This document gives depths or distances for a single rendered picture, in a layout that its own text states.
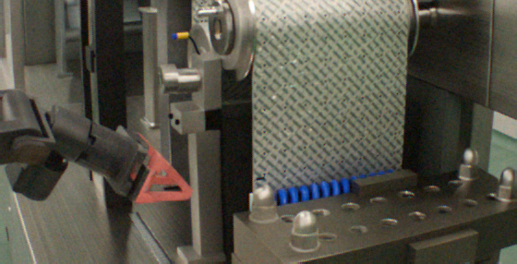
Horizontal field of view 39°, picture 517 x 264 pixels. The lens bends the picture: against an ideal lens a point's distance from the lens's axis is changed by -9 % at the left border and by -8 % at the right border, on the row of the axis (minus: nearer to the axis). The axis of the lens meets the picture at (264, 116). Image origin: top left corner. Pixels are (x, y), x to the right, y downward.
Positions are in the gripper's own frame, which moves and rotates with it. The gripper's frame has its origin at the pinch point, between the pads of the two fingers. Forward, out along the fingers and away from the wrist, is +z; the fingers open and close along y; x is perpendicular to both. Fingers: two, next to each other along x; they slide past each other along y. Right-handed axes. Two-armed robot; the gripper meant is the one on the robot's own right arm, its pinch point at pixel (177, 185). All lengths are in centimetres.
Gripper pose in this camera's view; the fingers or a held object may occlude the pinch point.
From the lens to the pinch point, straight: 100.4
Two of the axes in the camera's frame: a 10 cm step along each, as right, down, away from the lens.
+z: 7.9, 3.9, 4.8
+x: 4.6, -8.9, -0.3
